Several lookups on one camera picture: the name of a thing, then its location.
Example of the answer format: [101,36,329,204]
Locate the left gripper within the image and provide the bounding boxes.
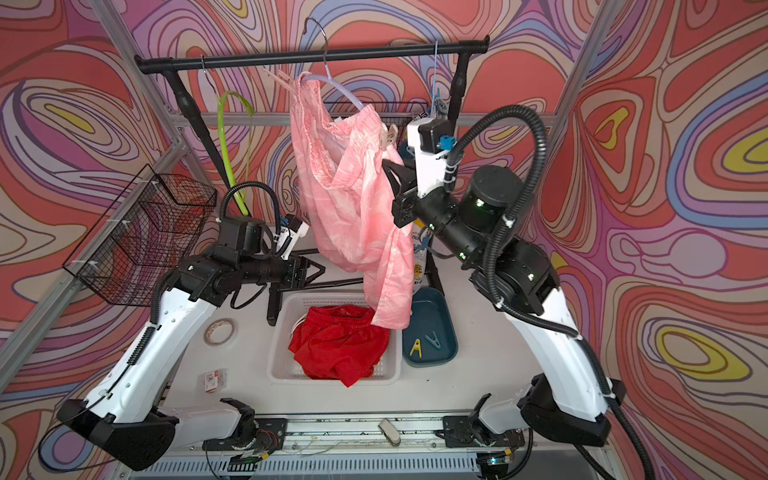
[239,249,328,290]

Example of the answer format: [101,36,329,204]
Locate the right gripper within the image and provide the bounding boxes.
[383,155,489,267]

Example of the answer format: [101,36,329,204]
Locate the pink tie-dye shorts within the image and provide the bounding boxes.
[290,73,414,330]

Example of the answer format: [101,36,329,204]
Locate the red shorts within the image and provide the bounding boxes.
[288,305,390,387]

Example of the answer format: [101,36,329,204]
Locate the yellow clothespin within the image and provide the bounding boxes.
[409,338,422,359]

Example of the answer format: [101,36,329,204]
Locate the teal grey clothespin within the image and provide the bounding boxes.
[425,331,442,350]

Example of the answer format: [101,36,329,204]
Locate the green hanger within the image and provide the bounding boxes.
[200,55,258,218]

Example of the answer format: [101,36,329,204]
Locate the lavender wire hanger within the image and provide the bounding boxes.
[300,17,364,111]

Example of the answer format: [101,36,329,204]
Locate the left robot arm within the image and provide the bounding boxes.
[56,181,302,471]

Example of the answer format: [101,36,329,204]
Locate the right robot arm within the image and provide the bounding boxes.
[383,105,655,479]

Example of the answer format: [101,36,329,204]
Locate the white printed graphic shorts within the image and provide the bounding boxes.
[411,220,428,287]

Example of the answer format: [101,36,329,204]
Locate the light blue hanger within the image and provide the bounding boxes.
[430,41,445,118]

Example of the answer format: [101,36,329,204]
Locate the beige clothespin right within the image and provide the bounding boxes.
[379,123,399,150]

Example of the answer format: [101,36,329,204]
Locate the beige clothespin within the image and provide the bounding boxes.
[379,123,399,150]
[263,69,298,95]

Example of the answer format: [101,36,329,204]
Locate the teal plastic tray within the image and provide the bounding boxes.
[402,287,459,368]

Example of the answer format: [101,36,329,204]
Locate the roll of tape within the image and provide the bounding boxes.
[203,318,238,347]

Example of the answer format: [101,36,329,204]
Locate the beige clothespin left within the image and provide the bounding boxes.
[263,69,298,95]

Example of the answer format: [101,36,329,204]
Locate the paperclip box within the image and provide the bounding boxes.
[202,369,228,394]

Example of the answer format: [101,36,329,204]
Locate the black clothes rack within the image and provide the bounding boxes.
[134,37,490,182]

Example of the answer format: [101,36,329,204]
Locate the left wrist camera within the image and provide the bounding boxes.
[276,214,310,260]

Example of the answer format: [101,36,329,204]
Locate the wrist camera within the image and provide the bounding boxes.
[276,214,310,260]
[406,117,457,199]

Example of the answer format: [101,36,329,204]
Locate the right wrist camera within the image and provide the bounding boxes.
[406,117,457,199]

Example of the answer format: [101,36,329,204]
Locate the black wire basket rear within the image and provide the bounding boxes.
[324,99,430,147]

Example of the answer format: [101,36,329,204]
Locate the black wire basket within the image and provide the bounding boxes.
[62,165,218,307]
[324,99,430,147]

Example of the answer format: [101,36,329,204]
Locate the black wire basket left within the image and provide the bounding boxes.
[62,165,218,307]

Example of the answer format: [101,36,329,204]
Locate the white pedal on rail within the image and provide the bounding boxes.
[378,419,401,447]

